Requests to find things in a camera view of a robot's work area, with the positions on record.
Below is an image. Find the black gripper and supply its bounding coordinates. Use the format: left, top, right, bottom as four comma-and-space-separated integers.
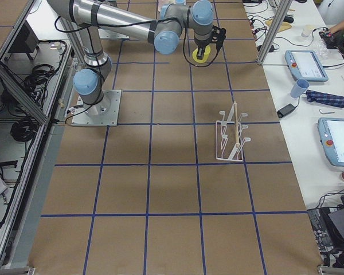
194, 38, 212, 60

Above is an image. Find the blue cup on desk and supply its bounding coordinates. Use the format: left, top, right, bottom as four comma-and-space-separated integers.
290, 78, 310, 98

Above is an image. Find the teach pendant near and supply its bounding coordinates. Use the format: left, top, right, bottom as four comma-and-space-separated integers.
317, 117, 344, 167

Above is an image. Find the white wire cup rack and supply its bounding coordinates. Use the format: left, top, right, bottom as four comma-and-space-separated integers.
215, 101, 251, 162

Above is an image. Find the yellow plastic cup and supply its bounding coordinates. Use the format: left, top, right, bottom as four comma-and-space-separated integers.
192, 45, 211, 64

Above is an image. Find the person hand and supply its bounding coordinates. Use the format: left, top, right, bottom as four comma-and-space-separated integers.
329, 23, 344, 33

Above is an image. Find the aluminium frame post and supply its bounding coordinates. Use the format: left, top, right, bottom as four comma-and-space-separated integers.
257, 0, 292, 65

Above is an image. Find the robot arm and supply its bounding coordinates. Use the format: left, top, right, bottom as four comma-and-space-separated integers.
48, 1, 213, 83

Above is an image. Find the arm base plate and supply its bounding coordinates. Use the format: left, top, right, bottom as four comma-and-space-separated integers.
71, 90, 122, 127

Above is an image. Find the black power adapter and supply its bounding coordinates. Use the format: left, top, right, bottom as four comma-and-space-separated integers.
277, 104, 296, 119

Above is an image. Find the teach pendant far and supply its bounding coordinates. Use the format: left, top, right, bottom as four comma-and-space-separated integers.
284, 50, 329, 83

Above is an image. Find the teach pendant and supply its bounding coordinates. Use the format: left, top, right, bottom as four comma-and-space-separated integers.
284, 50, 329, 83
317, 117, 344, 167

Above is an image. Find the wooden stand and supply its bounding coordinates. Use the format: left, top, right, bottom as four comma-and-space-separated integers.
265, 10, 293, 32

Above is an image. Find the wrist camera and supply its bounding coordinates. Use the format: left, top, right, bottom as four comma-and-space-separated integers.
211, 25, 226, 44

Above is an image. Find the blue checkered umbrella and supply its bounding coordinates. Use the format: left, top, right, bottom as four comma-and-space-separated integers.
306, 90, 344, 108

